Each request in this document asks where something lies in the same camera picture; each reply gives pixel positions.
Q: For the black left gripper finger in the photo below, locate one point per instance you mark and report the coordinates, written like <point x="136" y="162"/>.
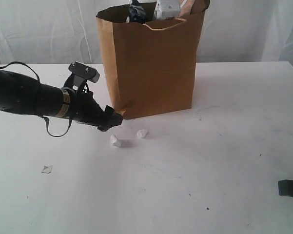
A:
<point x="104" y="126"/>
<point x="111" y="117"/>

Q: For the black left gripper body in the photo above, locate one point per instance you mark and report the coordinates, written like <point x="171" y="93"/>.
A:
<point x="85" y="110"/>

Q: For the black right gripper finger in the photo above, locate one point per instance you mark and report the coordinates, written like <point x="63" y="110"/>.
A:
<point x="285" y="188"/>

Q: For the small white figurine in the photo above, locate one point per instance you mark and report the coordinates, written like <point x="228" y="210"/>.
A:
<point x="116" y="142"/>
<point x="142" y="133"/>

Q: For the spaghetti packet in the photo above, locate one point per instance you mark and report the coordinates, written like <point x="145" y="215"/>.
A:
<point x="136" y="12"/>

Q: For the white blue milk carton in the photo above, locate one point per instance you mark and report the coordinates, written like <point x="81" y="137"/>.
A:
<point x="166" y="9"/>

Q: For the brown kraft pouch orange stripe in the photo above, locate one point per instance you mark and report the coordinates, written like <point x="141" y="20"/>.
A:
<point x="188" y="7"/>

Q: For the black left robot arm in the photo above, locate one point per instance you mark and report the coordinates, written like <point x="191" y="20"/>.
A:
<point x="24" y="95"/>

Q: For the brown paper bag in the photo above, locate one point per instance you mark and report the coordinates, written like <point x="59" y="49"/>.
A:
<point x="149" y="68"/>

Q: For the torn plastic scrap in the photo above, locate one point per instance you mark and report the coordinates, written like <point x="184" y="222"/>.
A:
<point x="47" y="169"/>

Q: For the white backdrop curtain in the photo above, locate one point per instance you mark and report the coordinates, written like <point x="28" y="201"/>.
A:
<point x="62" y="31"/>

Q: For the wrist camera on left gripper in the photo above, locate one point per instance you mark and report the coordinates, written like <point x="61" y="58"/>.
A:
<point x="80" y="75"/>

